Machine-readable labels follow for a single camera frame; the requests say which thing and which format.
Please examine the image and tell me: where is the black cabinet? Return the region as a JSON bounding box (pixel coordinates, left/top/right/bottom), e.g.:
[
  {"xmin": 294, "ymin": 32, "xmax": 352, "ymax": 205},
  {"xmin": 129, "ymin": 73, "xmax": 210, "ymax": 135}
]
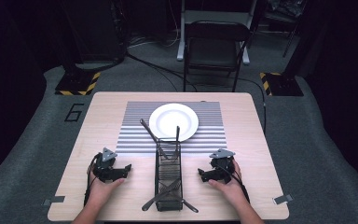
[{"xmin": 59, "ymin": 0, "xmax": 129, "ymax": 64}]

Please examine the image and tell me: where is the left hand-held gripper black cable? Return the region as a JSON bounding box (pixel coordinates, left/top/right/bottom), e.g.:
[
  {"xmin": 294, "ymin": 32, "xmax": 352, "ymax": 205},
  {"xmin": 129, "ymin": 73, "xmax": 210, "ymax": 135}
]
[{"xmin": 83, "ymin": 152, "xmax": 104, "ymax": 207}]

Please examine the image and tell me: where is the black folding chair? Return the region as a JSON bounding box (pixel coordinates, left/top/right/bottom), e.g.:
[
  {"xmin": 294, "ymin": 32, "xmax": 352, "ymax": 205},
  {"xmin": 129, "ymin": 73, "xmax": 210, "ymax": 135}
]
[{"xmin": 182, "ymin": 20, "xmax": 252, "ymax": 93}]

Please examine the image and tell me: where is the white metal stand frame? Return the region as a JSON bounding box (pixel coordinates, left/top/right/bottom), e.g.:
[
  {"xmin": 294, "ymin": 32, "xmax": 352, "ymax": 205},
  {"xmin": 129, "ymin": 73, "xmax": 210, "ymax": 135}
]
[{"xmin": 176, "ymin": 0, "xmax": 259, "ymax": 65}]

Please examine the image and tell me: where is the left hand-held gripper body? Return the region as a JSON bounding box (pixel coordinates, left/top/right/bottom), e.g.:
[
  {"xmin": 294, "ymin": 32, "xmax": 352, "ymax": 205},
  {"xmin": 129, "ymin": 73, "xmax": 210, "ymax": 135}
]
[{"xmin": 92, "ymin": 147, "xmax": 129, "ymax": 184}]

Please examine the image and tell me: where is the hand-held gripper black cable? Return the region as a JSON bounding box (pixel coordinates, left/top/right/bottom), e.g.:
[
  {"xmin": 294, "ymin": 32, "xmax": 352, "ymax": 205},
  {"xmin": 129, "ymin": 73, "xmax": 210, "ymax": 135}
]
[
  {"xmin": 215, "ymin": 162, "xmax": 251, "ymax": 204},
  {"xmin": 83, "ymin": 152, "xmax": 104, "ymax": 207}
]

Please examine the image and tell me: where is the right hand-held gripper black cable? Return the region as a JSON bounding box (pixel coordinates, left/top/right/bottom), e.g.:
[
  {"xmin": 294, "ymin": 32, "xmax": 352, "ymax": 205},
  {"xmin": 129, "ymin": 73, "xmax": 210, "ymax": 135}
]
[{"xmin": 215, "ymin": 162, "xmax": 251, "ymax": 204}]

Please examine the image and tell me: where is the black hazard-striped base plate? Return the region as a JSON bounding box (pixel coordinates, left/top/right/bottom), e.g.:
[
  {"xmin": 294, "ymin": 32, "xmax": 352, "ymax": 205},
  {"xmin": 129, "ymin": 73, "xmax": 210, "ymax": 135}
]
[
  {"xmin": 259, "ymin": 71, "xmax": 305, "ymax": 97},
  {"xmin": 54, "ymin": 71, "xmax": 102, "ymax": 96}
]

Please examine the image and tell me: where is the white round plate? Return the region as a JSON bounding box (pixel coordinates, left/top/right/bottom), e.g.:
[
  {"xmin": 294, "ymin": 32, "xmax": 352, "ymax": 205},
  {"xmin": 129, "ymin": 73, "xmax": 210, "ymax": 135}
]
[{"xmin": 148, "ymin": 103, "xmax": 200, "ymax": 143}]

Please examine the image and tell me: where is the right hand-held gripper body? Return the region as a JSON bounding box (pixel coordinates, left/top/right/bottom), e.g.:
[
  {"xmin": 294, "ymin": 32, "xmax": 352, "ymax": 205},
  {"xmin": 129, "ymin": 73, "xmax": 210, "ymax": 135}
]
[{"xmin": 209, "ymin": 147, "xmax": 236, "ymax": 185}]

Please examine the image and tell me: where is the metal cutlery piece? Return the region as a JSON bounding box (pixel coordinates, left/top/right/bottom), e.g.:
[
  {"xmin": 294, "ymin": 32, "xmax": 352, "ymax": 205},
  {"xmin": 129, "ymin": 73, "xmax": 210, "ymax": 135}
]
[
  {"xmin": 158, "ymin": 185, "xmax": 200, "ymax": 215},
  {"xmin": 139, "ymin": 118, "xmax": 171, "ymax": 161}
]

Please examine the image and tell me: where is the person's left hand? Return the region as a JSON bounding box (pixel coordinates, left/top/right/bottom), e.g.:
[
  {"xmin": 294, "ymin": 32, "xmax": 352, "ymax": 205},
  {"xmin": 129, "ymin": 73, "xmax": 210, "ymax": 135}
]
[{"xmin": 87, "ymin": 161, "xmax": 126, "ymax": 207}]

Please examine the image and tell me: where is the black wire cutlery basket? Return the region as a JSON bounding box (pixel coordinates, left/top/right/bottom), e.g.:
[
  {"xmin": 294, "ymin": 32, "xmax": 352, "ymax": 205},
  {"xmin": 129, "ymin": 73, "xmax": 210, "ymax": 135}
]
[{"xmin": 154, "ymin": 137, "xmax": 185, "ymax": 213}]

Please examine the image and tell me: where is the person's right hand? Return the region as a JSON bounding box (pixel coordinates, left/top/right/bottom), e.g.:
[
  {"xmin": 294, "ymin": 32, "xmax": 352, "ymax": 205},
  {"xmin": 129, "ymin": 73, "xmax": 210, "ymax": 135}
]
[{"xmin": 207, "ymin": 159, "xmax": 247, "ymax": 204}]

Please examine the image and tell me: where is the black floor cable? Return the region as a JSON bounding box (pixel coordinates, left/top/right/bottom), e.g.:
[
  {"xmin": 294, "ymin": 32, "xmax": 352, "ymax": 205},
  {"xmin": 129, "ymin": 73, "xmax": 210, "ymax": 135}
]
[{"xmin": 125, "ymin": 50, "xmax": 199, "ymax": 93}]

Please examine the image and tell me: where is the grey striped placemat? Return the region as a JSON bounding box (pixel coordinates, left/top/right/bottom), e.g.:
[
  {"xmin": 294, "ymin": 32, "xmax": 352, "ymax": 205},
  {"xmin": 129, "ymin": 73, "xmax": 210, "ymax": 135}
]
[{"xmin": 115, "ymin": 101, "xmax": 228, "ymax": 154}]

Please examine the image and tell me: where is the grey tape strip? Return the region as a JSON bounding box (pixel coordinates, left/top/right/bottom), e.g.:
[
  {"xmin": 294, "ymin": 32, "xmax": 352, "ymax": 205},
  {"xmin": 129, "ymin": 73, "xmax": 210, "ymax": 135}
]
[
  {"xmin": 42, "ymin": 195, "xmax": 66, "ymax": 207},
  {"xmin": 272, "ymin": 193, "xmax": 294, "ymax": 205}
]

